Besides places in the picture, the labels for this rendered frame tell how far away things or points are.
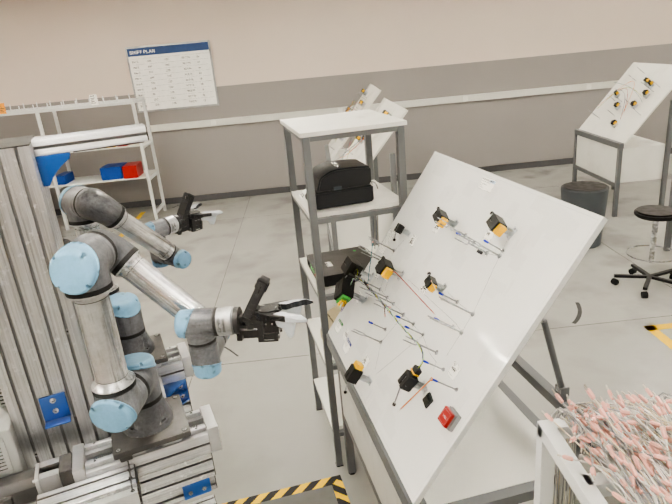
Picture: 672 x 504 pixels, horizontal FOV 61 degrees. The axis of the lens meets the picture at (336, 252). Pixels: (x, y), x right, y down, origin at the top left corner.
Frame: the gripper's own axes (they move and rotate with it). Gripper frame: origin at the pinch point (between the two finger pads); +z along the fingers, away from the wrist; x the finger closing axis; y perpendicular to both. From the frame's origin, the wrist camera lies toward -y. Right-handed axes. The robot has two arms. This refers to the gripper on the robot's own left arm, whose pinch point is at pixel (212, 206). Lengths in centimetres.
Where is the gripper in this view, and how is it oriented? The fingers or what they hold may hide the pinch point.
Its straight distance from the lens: 258.3
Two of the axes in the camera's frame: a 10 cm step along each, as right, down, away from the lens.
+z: 6.5, -3.1, 6.9
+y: -0.2, 9.0, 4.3
